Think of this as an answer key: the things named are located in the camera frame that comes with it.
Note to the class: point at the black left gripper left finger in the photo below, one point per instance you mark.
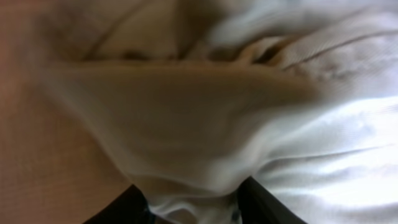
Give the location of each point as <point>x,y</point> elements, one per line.
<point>129,208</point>

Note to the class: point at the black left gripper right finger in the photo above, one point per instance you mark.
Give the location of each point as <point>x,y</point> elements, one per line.
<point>258,206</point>

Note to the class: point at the beige cotton shorts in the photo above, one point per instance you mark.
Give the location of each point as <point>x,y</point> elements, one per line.
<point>191,98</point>

